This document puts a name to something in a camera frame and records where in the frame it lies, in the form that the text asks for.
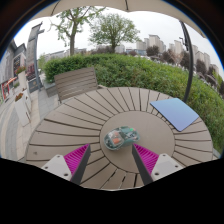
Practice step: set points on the thin-trunked leaning tree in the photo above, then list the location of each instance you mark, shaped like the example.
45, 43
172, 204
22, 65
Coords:
72, 36

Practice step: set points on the translucent green computer mouse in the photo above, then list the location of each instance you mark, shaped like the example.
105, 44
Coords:
120, 137

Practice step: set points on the grey slatted wooden chair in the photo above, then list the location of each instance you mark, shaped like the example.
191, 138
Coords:
76, 82

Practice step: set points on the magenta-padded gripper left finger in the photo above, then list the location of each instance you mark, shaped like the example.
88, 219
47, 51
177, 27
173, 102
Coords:
60, 166

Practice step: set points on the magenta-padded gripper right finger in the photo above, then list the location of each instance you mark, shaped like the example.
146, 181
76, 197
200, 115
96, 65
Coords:
164, 166

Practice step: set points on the dark curved umbrella pole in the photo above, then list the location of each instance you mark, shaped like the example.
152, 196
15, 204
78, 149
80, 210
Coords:
191, 63

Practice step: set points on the distant apartment buildings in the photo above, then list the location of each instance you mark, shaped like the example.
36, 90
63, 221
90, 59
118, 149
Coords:
154, 41

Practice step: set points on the blue rectangular mouse pad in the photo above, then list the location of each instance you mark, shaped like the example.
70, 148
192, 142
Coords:
175, 113

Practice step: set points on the tall grey sign pillar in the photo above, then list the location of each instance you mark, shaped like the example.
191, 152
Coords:
32, 53

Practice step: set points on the round-crowned green tree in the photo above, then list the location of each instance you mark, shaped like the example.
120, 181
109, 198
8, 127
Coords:
113, 30

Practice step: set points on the beige patio umbrella canopy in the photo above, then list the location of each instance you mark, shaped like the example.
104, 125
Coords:
100, 4

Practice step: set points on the white planter with red flowers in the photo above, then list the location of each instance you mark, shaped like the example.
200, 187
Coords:
22, 110

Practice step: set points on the grey storefront building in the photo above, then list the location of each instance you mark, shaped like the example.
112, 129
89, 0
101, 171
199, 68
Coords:
8, 63

